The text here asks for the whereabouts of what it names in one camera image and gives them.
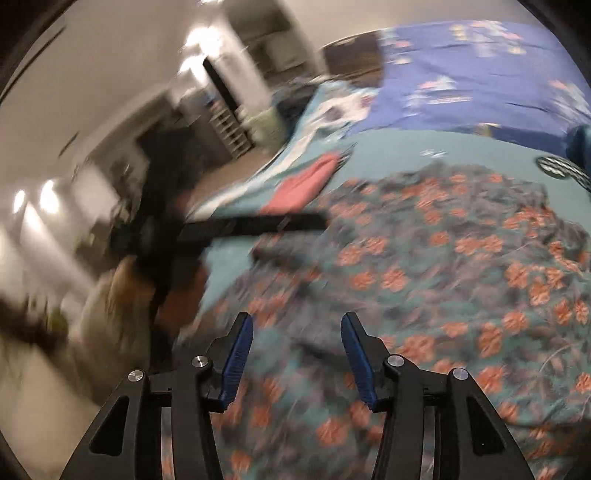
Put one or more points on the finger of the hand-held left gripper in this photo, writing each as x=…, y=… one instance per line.
x=291, y=259
x=268, y=224

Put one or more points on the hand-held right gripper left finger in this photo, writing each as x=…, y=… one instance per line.
x=238, y=360

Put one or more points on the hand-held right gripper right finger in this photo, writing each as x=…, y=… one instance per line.
x=358, y=360

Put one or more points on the teal floral garment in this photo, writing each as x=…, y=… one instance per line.
x=438, y=300

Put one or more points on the person's left forearm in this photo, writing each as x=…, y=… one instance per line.
x=115, y=323

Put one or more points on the person's left hand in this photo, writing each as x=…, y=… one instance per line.
x=184, y=293

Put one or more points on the pink cloth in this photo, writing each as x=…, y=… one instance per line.
x=302, y=184

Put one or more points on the white shelf unit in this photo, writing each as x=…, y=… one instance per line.
x=231, y=127

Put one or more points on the teal printed blanket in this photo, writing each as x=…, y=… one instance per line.
x=406, y=147

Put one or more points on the purple printed bed sheet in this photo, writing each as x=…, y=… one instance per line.
x=461, y=74

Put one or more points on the navy star-print cloth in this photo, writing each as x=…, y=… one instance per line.
x=581, y=143

